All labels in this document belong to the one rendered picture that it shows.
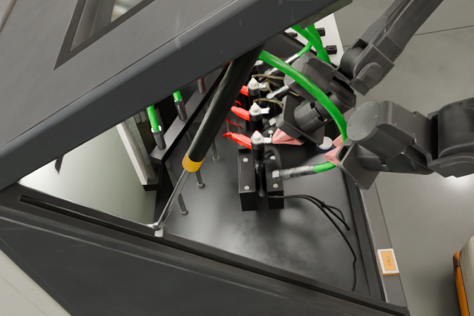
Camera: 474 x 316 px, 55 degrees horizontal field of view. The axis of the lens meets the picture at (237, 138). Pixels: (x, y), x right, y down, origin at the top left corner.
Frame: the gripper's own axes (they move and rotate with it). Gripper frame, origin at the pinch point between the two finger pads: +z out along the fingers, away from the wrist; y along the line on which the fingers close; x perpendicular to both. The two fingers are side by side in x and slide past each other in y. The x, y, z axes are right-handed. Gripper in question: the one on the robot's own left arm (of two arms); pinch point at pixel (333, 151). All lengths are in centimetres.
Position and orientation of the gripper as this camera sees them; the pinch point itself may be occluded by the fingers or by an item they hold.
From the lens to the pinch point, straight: 79.6
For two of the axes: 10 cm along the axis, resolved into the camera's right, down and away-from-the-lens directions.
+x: 6.9, 6.4, 3.3
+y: -5.7, 7.7, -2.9
